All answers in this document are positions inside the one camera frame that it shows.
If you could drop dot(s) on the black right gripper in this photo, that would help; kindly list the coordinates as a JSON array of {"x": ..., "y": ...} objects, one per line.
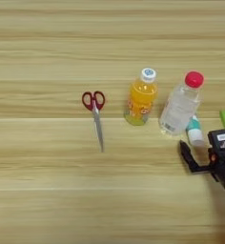
[{"x": 222, "y": 166}]

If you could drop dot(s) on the teal and white glue stick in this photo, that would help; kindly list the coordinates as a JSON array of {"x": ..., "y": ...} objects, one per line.
[{"x": 194, "y": 133}]

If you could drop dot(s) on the clear water bottle red cap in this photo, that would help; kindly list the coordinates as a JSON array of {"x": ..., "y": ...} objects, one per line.
[{"x": 178, "y": 109}]

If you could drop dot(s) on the small black box white label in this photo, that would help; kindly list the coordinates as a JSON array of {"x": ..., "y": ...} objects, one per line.
[{"x": 220, "y": 141}]

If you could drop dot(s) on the orange juice bottle white cap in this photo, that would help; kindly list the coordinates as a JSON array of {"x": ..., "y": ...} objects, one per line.
[{"x": 141, "y": 98}]

